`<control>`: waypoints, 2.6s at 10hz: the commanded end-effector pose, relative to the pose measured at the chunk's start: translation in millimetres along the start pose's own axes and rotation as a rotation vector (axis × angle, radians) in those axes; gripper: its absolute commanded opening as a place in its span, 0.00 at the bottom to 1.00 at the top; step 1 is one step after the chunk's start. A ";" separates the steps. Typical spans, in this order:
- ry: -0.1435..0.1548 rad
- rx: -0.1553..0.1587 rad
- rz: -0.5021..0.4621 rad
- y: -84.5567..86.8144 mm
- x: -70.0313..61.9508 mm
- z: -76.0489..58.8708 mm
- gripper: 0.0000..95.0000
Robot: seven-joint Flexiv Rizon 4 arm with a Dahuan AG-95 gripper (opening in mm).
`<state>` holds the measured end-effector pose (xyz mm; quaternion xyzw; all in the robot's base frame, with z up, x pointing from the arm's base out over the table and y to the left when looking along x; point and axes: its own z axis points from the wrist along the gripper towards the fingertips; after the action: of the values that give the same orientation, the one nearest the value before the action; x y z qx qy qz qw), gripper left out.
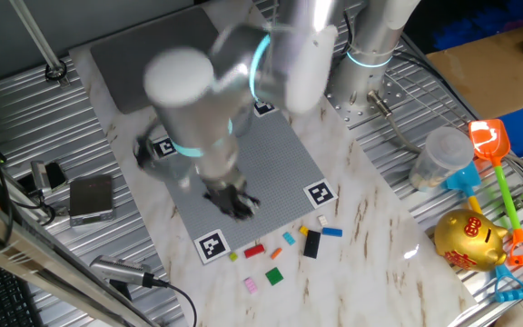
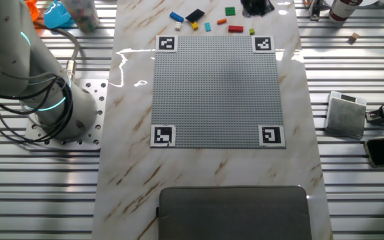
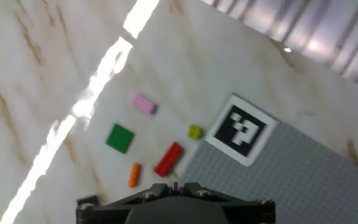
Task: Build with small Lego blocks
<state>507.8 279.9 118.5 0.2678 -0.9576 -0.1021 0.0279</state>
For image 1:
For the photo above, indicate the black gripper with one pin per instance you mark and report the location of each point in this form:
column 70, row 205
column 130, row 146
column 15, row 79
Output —
column 225, row 200

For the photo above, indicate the black Lego brick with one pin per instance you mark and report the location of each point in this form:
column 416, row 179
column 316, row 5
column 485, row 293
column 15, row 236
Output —
column 312, row 244

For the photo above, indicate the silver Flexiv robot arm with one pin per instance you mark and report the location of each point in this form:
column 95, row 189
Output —
column 198, row 113

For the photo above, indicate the red Lego brick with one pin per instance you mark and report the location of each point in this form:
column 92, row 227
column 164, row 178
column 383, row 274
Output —
column 254, row 250

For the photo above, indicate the small lime Lego brick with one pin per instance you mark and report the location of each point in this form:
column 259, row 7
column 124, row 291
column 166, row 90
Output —
column 233, row 256

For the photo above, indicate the grey Lego baseplate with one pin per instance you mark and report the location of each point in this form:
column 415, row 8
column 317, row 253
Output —
column 279, row 172

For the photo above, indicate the cyan Lego brick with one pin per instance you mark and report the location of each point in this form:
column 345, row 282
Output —
column 289, row 238

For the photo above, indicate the orange Lego brick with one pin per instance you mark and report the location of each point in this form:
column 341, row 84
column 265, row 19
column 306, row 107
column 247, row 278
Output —
column 276, row 253

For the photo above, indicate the yellow Lego brick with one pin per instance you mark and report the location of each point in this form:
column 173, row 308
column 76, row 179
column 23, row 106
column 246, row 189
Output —
column 303, row 230

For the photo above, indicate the green Lego plate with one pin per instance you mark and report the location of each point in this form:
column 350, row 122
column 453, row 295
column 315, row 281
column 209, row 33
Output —
column 274, row 276

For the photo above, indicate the pink Lego brick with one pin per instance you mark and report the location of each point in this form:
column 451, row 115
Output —
column 250, row 285

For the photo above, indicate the white Lego brick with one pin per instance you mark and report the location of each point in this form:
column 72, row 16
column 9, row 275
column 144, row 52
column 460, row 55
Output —
column 322, row 220

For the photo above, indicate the blue Lego brick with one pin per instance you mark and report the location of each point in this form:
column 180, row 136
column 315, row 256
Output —
column 332, row 232

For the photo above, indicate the black white ArUco marker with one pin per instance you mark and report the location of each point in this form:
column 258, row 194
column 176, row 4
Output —
column 265, row 110
column 211, row 245
column 166, row 147
column 320, row 193

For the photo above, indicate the silver digital scale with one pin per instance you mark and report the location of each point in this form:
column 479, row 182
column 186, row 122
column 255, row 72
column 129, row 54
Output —
column 91, row 197

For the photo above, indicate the grey fabric pad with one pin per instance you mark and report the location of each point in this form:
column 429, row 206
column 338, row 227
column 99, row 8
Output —
column 143, row 68

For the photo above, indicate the clear plastic cup with bricks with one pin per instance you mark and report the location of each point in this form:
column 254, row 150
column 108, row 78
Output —
column 443, row 154

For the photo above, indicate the gold piggy bank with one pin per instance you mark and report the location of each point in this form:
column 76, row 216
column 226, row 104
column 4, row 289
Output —
column 468, row 240

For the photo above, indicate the silver metal pole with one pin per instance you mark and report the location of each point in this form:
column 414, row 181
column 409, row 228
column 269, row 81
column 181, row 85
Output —
column 39, row 38

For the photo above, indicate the brown cardboard box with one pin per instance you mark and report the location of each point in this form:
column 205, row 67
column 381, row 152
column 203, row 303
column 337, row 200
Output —
column 484, row 77

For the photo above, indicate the blue fuzzy fabric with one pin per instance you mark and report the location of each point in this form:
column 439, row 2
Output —
column 493, row 22

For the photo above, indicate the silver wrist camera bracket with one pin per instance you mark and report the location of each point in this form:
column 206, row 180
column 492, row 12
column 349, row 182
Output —
column 142, row 155

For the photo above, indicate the silver depth camera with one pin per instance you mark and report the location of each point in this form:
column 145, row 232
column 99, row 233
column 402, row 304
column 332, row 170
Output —
column 116, row 269

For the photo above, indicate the perforated metal robot base plate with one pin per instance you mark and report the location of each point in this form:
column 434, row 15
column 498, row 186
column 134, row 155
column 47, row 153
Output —
column 393, row 93

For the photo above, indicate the aluminium frame bar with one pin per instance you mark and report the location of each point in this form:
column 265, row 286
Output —
column 39, row 259

